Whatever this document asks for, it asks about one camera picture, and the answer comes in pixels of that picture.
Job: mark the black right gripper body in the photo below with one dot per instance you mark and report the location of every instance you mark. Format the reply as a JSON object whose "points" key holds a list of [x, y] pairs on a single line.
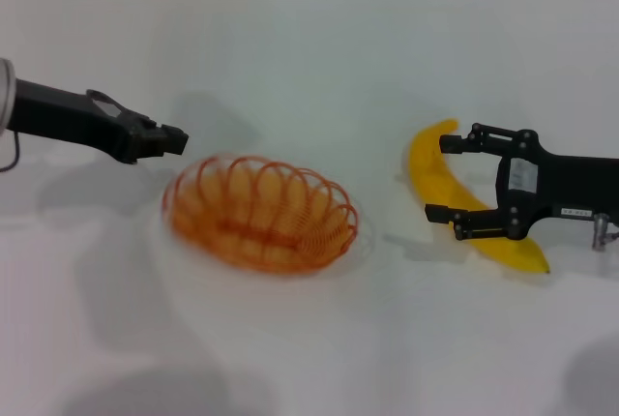
{"points": [[570, 184]]}

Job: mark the yellow banana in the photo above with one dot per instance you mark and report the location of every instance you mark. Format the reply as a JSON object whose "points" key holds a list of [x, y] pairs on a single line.
{"points": [[428, 167]]}

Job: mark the orange woven plastic basket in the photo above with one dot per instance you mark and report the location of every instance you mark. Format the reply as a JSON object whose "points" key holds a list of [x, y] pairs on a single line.
{"points": [[261, 242]]}

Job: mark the right wrist metal connector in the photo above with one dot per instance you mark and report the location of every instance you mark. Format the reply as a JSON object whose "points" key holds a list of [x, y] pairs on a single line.
{"points": [[600, 229]]}

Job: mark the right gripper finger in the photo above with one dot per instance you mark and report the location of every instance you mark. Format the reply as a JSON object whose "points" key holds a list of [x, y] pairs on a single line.
{"points": [[452, 143], [479, 225]]}

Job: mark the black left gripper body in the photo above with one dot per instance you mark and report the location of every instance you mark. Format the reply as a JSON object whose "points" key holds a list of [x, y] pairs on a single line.
{"points": [[72, 118]]}

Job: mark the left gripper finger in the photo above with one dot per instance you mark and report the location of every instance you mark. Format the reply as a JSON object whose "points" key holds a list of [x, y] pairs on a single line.
{"points": [[169, 134], [164, 148]]}

